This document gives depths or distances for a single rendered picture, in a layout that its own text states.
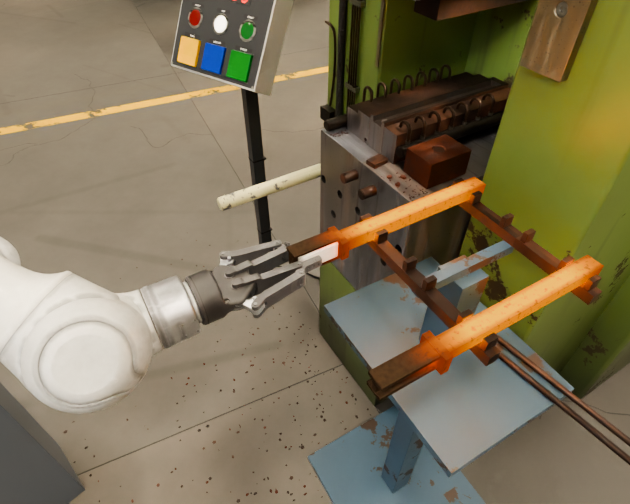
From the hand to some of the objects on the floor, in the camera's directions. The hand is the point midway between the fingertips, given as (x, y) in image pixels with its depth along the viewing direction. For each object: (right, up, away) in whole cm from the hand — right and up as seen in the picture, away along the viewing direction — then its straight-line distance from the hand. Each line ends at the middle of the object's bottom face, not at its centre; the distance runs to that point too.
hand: (314, 252), depth 72 cm
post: (-22, -9, +138) cm, 140 cm away
